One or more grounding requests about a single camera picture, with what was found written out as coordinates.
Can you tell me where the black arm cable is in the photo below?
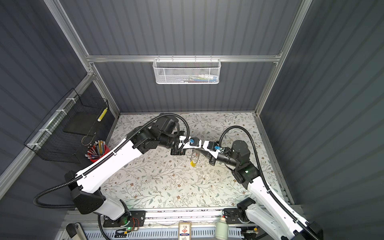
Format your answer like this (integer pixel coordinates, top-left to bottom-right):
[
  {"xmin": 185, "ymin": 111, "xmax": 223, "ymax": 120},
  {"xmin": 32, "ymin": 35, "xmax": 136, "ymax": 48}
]
[
  {"xmin": 218, "ymin": 125, "xmax": 319, "ymax": 240},
  {"xmin": 32, "ymin": 112, "xmax": 191, "ymax": 210}
]

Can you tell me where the white mesh wall basket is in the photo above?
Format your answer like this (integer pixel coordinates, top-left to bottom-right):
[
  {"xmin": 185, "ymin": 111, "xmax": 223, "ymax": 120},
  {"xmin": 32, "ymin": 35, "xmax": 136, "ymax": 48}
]
[{"xmin": 153, "ymin": 60, "xmax": 222, "ymax": 85}]

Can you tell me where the black handle tool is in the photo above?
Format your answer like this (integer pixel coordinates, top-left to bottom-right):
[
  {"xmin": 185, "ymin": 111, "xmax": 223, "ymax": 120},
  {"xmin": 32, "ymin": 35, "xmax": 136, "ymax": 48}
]
[{"xmin": 66, "ymin": 223, "xmax": 88, "ymax": 240}]

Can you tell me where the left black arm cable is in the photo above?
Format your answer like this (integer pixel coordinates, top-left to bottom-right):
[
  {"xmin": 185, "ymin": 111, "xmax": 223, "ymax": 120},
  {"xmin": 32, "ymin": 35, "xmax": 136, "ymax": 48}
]
[{"xmin": 32, "ymin": 112, "xmax": 191, "ymax": 210}]

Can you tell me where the red pencil cup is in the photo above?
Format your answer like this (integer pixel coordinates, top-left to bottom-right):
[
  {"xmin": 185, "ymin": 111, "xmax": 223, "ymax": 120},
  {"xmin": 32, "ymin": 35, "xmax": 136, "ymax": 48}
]
[{"xmin": 85, "ymin": 140, "xmax": 110, "ymax": 163}]

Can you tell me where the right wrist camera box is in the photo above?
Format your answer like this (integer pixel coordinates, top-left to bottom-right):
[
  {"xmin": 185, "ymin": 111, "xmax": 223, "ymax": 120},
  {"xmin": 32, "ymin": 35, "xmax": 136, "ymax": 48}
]
[{"xmin": 203, "ymin": 141, "xmax": 224, "ymax": 159}]

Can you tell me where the yellow marker in basket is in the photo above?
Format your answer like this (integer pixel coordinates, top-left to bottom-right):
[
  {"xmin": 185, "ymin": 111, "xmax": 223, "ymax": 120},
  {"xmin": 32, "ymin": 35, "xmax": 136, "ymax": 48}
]
[{"xmin": 97, "ymin": 107, "xmax": 109, "ymax": 122}]

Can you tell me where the black wire wall basket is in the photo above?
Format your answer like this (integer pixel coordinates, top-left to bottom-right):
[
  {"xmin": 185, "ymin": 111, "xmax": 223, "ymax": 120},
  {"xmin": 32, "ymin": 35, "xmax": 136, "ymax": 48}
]
[{"xmin": 24, "ymin": 84, "xmax": 115, "ymax": 166}]

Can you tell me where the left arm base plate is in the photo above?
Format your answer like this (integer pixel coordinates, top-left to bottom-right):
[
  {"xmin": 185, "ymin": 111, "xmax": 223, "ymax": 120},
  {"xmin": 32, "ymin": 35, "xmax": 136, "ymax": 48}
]
[{"xmin": 103, "ymin": 211, "xmax": 147, "ymax": 228}]

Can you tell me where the slotted cable duct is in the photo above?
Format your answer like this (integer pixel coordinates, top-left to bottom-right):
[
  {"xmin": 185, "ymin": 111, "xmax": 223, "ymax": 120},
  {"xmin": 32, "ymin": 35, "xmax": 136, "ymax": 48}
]
[{"xmin": 104, "ymin": 226, "xmax": 243, "ymax": 240}]

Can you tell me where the small card box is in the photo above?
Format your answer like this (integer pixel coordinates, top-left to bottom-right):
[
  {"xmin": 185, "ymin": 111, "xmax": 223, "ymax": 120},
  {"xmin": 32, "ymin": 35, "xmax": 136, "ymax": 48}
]
[{"xmin": 178, "ymin": 222, "xmax": 191, "ymax": 240}]

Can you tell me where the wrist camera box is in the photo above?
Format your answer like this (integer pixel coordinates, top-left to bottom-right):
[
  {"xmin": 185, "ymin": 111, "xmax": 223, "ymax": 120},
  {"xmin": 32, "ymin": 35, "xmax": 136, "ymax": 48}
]
[
  {"xmin": 203, "ymin": 141, "xmax": 224, "ymax": 159},
  {"xmin": 178, "ymin": 136, "xmax": 203, "ymax": 149}
]

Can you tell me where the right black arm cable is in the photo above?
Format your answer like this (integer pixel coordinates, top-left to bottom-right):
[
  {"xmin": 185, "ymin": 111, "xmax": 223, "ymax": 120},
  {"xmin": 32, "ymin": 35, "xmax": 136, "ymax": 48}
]
[{"xmin": 218, "ymin": 125, "xmax": 319, "ymax": 240}]

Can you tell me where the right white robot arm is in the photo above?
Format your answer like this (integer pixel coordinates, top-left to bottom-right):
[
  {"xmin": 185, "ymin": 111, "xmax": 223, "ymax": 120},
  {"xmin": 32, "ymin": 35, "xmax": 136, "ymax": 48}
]
[{"xmin": 203, "ymin": 140, "xmax": 324, "ymax": 240}]

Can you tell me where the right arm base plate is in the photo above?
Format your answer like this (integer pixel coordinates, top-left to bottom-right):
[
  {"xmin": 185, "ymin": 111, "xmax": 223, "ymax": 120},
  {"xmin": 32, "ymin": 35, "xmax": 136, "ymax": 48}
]
[{"xmin": 222, "ymin": 208, "xmax": 249, "ymax": 224}]

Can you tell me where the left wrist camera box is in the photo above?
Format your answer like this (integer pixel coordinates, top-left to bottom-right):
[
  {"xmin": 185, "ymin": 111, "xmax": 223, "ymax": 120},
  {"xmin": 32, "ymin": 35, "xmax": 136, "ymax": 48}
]
[{"xmin": 178, "ymin": 136, "xmax": 203, "ymax": 149}]

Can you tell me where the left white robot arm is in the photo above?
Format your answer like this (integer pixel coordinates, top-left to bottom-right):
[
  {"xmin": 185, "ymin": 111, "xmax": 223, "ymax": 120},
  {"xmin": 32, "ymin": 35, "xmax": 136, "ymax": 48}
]
[{"xmin": 71, "ymin": 114, "xmax": 183, "ymax": 220}]

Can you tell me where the pale green bottle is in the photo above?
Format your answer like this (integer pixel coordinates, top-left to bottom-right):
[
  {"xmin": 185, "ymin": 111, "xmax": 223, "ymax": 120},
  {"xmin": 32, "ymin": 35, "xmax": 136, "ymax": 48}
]
[{"xmin": 214, "ymin": 216, "xmax": 229, "ymax": 240}]

